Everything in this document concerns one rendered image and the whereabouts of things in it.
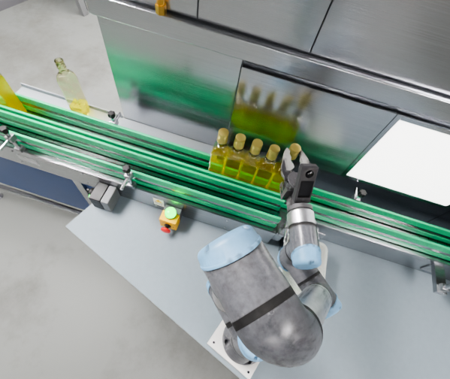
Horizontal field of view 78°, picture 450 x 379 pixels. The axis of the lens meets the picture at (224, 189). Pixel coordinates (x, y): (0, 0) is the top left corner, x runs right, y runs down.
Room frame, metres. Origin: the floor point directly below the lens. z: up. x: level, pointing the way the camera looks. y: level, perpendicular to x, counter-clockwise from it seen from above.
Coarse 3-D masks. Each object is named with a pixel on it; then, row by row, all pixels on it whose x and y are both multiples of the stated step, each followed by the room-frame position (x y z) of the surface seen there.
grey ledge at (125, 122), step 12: (24, 84) 0.79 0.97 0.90; (36, 96) 0.76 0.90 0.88; (48, 96) 0.78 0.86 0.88; (60, 96) 0.78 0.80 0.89; (96, 108) 0.77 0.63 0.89; (108, 120) 0.73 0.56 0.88; (120, 120) 0.75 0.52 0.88; (132, 120) 0.77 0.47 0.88; (144, 132) 0.72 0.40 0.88; (156, 132) 0.74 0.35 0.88; (168, 132) 0.75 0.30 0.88; (180, 144) 0.71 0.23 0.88; (192, 144) 0.72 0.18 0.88; (204, 144) 0.74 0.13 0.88
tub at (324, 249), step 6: (288, 234) 0.45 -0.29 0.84; (288, 240) 0.44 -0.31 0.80; (324, 246) 0.44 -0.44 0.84; (324, 252) 0.41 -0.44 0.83; (324, 258) 0.39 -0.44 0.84; (324, 264) 0.36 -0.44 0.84; (282, 270) 0.32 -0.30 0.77; (324, 270) 0.34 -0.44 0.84; (288, 276) 0.30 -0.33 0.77; (324, 276) 0.32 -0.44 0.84; (288, 282) 0.28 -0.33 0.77; (294, 282) 0.29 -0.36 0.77; (294, 288) 0.27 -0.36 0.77
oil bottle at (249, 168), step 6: (246, 156) 0.58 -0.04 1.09; (258, 156) 0.59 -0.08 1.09; (246, 162) 0.56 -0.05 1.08; (252, 162) 0.56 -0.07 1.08; (258, 162) 0.57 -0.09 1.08; (240, 168) 0.56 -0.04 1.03; (246, 168) 0.56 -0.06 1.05; (252, 168) 0.56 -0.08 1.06; (240, 174) 0.56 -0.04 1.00; (246, 174) 0.56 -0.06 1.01; (252, 174) 0.56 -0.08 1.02; (240, 180) 0.56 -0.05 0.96; (246, 180) 0.56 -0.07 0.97
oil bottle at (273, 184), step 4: (280, 160) 0.60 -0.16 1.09; (276, 164) 0.59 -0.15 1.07; (280, 164) 0.58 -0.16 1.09; (276, 168) 0.56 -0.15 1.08; (280, 168) 0.56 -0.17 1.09; (276, 172) 0.55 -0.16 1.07; (280, 172) 0.55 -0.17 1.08; (272, 176) 0.56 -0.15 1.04; (276, 176) 0.55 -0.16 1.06; (280, 176) 0.55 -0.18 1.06; (272, 180) 0.55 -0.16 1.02; (276, 180) 0.55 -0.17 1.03; (280, 180) 0.55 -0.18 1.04; (268, 184) 0.56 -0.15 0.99; (272, 184) 0.55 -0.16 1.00; (276, 184) 0.55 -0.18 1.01; (268, 188) 0.55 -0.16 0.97; (272, 188) 0.55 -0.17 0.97; (276, 188) 0.55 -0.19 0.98; (276, 192) 0.55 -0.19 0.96
